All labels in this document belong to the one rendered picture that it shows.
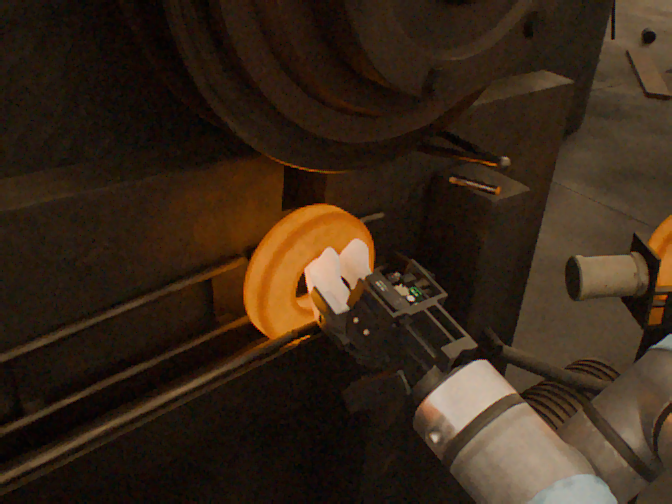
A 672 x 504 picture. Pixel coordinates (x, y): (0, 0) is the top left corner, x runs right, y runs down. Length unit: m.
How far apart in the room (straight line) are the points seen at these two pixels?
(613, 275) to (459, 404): 0.45
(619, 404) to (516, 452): 0.15
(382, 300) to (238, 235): 0.19
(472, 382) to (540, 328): 1.55
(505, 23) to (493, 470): 0.37
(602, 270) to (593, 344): 1.16
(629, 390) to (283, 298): 0.34
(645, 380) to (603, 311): 1.61
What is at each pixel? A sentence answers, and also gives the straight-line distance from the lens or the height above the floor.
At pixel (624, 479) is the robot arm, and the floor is 0.67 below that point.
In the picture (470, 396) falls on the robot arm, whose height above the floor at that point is 0.76.
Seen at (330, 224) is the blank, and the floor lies 0.81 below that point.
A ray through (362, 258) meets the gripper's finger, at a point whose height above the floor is 0.79.
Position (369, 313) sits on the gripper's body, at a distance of 0.75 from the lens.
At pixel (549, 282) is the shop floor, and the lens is 2.48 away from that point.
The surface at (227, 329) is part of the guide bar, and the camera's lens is 0.86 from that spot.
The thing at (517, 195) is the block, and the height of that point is 0.79.
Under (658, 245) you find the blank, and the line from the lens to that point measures 1.13.
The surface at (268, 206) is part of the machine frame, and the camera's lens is 0.86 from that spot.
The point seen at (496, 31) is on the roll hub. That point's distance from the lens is 0.74.
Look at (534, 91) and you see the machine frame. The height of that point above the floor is 0.87.
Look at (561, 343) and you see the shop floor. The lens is 2.22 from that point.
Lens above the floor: 1.19
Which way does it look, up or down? 29 degrees down
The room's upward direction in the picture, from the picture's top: 6 degrees clockwise
